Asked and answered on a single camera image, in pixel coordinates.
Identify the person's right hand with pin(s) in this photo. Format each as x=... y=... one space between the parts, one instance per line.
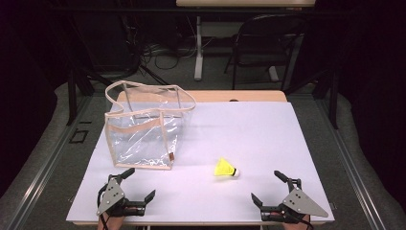
x=295 y=226

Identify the beige table with white legs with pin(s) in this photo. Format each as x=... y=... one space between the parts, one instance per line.
x=198 y=48

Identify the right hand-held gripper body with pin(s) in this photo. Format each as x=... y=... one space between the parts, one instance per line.
x=301 y=202

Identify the black folding chair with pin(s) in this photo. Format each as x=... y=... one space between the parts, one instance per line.
x=265 y=28

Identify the yellow shuttlecock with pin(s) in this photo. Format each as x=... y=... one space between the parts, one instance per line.
x=224 y=168

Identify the black floor socket frame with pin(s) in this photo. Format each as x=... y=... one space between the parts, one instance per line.
x=78 y=136

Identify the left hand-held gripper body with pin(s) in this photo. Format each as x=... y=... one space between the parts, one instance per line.
x=113 y=195

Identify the clear bag with beige trim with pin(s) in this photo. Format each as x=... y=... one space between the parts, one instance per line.
x=140 y=150

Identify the white table mat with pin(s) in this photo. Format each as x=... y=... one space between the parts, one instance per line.
x=255 y=134

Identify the person's left hand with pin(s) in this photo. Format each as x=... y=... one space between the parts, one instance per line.
x=113 y=224

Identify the black metal frame post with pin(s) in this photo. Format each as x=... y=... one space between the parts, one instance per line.
x=72 y=96

